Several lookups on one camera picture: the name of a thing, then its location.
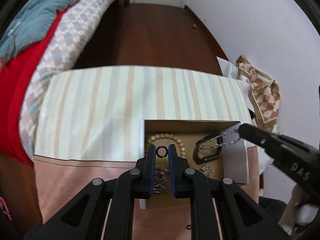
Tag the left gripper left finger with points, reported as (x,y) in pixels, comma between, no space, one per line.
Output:
(103,209)

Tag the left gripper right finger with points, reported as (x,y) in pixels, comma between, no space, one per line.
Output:
(219,209)

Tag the dark fluffy chair cushion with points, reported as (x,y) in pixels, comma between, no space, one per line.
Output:
(275,208)

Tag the small silver earrings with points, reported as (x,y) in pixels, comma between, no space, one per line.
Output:
(206,170)

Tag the white cardboard box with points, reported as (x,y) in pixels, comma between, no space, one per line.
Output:
(184,134)

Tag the brown patterned scarf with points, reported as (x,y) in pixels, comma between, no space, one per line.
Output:
(264,95)

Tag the black wristband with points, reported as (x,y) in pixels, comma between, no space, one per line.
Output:
(208,149)

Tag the pink striped table cloth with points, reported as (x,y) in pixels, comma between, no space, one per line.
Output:
(90,122)

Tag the red bed sheet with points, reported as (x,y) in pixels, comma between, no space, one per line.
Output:
(15,77)

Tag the checkered mattress cover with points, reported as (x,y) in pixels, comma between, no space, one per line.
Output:
(74,30)

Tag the blue quilt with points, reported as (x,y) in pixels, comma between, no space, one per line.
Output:
(30,25)

